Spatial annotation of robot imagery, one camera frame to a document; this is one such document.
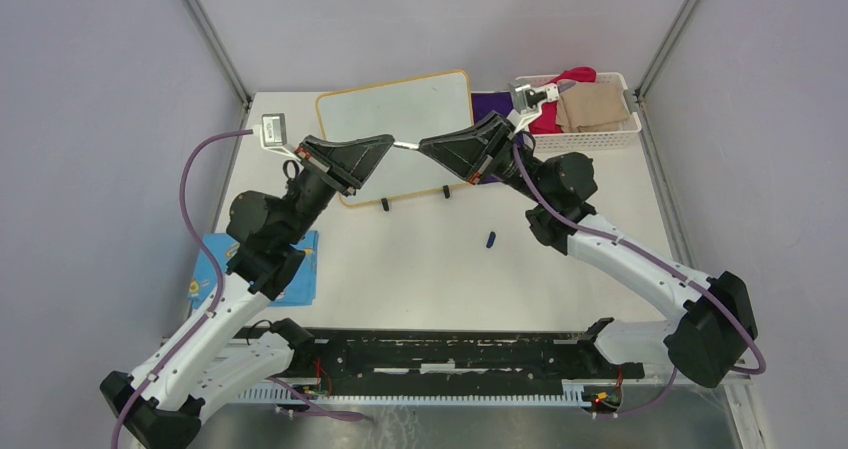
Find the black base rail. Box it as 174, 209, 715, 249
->
228, 326, 645, 400

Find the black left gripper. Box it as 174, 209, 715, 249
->
281, 133, 394, 244

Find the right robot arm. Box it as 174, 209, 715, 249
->
418, 113, 767, 388

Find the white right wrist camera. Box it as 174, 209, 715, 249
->
507, 83, 560, 133

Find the white slotted cable duct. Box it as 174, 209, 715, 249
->
234, 382, 591, 409

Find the yellow framed whiteboard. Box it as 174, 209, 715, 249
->
315, 70, 473, 208

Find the beige folded cloth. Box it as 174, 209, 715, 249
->
555, 82, 631, 133

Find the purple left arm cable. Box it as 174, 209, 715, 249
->
109, 129, 369, 449

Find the red cloth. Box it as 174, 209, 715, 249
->
529, 66, 597, 135

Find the purple folded towel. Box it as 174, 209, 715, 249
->
471, 92, 522, 187

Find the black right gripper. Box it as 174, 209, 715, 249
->
418, 112, 550, 205

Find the white plastic basket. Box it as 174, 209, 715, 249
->
516, 71, 643, 152

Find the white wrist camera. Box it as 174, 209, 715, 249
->
507, 83, 560, 133
252, 113, 293, 154

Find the blue cartoon cloth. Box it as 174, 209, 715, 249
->
187, 230, 319, 309

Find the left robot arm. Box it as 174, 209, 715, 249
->
100, 134, 394, 448

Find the blue capped marker pen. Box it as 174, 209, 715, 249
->
393, 141, 420, 151

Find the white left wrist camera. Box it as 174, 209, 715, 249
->
252, 113, 293, 154

